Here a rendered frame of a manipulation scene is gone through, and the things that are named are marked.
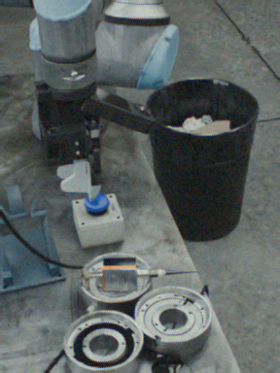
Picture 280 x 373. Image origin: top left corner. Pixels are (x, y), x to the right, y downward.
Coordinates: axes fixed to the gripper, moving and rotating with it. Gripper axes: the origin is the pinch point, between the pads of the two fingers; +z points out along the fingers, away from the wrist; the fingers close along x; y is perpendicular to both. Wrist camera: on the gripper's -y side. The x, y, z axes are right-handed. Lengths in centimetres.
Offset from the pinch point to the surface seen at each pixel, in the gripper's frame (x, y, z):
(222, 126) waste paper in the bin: -91, -53, 52
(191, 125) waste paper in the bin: -100, -46, 56
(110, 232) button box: 3.4, -1.3, 5.7
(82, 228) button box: 3.4, 3.0, 3.9
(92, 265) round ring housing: 11.1, 2.9, 5.0
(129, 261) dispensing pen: 16.0, -1.7, 1.0
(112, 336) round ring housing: 25.1, 2.9, 5.5
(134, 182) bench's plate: -11.7, -8.8, 8.0
